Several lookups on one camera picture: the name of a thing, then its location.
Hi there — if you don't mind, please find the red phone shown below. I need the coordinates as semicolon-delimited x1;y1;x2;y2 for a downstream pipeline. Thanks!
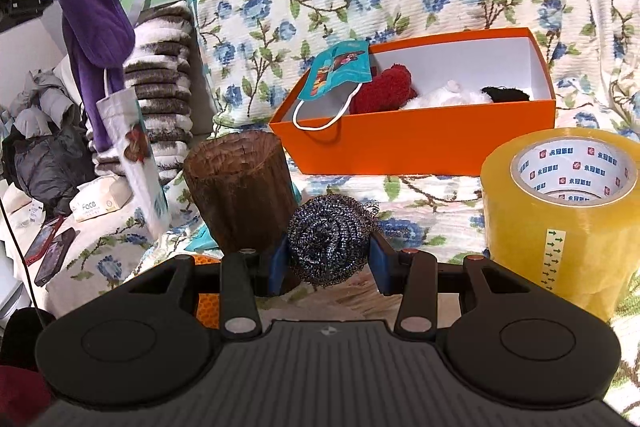
24;216;66;267

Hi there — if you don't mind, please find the black phone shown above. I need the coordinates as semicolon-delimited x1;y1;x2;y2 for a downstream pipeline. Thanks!
35;227;77;285

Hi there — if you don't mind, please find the brown white striped blanket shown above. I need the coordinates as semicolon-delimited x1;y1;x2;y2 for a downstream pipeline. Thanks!
85;4;201;185

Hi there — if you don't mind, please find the white face mask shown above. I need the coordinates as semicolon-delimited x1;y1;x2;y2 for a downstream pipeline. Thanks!
96;69;172;238

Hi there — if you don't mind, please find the steel wire scourer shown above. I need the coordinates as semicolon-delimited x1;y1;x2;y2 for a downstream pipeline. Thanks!
287;196;380;290

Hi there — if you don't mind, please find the purple fleece cloth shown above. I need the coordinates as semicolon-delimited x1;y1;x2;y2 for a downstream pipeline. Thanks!
59;0;136;152

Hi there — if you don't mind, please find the orange honeycomb silicone mat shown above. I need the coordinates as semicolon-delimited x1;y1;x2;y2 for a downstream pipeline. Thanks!
192;254;223;325

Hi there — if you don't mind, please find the maroon fabric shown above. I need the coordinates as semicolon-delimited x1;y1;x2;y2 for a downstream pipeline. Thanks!
0;364;53;427

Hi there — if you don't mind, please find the yellow packing tape roll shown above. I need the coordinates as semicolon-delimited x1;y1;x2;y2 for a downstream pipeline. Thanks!
481;128;640;323

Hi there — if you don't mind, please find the teal printed face mask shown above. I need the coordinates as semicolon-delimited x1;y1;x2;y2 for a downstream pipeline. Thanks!
292;41;373;130

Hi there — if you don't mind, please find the grey padded jacket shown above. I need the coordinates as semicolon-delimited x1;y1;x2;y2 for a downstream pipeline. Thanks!
0;69;98;217

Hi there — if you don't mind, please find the brown wooden block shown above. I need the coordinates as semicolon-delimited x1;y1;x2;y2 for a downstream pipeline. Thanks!
182;130;296;255

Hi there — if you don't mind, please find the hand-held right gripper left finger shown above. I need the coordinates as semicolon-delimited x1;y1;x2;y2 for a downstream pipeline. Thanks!
117;237;291;340

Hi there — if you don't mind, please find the dark cloth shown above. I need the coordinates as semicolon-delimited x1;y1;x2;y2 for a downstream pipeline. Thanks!
0;307;56;373

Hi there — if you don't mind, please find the orange cardboard box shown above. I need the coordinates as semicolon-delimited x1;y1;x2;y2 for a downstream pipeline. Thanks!
268;27;557;178

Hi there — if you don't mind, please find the pale tissue pack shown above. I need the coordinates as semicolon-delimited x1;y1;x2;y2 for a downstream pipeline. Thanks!
70;177;135;223

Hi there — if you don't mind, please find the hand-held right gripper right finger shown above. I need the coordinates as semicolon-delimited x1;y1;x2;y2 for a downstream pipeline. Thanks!
369;232;546;340

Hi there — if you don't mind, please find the white plush toy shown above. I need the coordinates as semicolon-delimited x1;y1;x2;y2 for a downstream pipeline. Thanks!
400;80;493;110

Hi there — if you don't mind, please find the red knitted cloth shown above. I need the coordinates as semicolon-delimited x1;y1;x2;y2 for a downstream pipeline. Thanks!
349;63;418;115

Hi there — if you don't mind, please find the black foam sponge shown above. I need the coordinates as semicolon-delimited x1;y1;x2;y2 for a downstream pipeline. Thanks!
481;86;532;104

